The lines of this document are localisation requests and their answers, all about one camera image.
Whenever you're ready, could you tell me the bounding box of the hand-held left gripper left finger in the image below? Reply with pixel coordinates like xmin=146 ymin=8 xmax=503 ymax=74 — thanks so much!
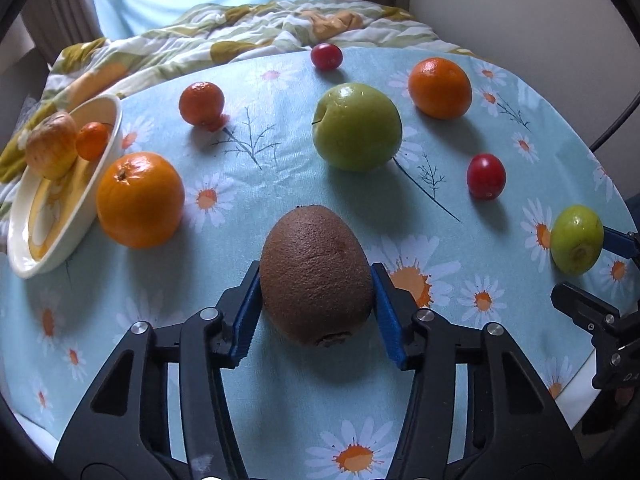
xmin=54 ymin=260 xmax=263 ymax=480

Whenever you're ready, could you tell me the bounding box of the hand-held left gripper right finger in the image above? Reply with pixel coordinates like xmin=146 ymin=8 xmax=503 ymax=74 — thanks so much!
xmin=370 ymin=261 xmax=586 ymax=480

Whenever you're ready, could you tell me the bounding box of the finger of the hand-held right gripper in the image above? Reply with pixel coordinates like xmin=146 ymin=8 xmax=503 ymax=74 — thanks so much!
xmin=550 ymin=281 xmax=640 ymax=346
xmin=600 ymin=225 xmax=640 ymax=261

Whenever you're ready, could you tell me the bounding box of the small green fruit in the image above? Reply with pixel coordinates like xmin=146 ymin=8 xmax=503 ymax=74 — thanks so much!
xmin=550 ymin=205 xmax=605 ymax=277

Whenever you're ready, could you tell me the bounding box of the brown kiwi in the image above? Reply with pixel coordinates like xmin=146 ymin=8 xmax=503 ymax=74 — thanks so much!
xmin=259 ymin=204 xmax=377 ymax=348

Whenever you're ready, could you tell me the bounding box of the red cherry tomato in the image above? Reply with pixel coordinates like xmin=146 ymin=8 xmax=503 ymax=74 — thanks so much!
xmin=310 ymin=43 xmax=344 ymax=72
xmin=466 ymin=153 xmax=507 ymax=201

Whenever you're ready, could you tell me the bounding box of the large light orange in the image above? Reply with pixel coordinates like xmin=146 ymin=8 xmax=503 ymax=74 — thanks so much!
xmin=96 ymin=152 xmax=186 ymax=249

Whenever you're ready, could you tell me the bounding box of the cream oval bowl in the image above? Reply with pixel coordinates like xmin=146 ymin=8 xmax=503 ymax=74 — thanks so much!
xmin=7 ymin=94 xmax=124 ymax=279

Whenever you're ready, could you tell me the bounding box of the large green apple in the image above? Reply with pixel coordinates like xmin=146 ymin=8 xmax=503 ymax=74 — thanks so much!
xmin=311 ymin=82 xmax=403 ymax=172

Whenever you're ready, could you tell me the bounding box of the small tangerine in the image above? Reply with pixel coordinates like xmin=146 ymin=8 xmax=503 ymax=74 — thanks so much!
xmin=178 ymin=81 xmax=230 ymax=131
xmin=75 ymin=121 xmax=111 ymax=162

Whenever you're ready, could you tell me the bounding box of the deep orange orange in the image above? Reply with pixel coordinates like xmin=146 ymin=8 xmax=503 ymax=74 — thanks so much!
xmin=408 ymin=57 xmax=473 ymax=121

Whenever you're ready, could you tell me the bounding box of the daisy print tablecloth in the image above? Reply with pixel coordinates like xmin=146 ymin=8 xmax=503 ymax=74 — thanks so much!
xmin=0 ymin=45 xmax=636 ymax=480

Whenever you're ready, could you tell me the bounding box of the red-yellow apple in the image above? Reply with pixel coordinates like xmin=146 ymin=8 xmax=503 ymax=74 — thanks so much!
xmin=25 ymin=112 xmax=79 ymax=181

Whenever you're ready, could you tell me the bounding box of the green striped flower blanket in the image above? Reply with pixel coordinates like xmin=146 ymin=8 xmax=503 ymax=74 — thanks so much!
xmin=0 ymin=0 xmax=481 ymax=221

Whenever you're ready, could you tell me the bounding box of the black cable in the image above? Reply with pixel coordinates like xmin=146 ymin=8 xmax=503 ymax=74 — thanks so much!
xmin=587 ymin=87 xmax=640 ymax=153

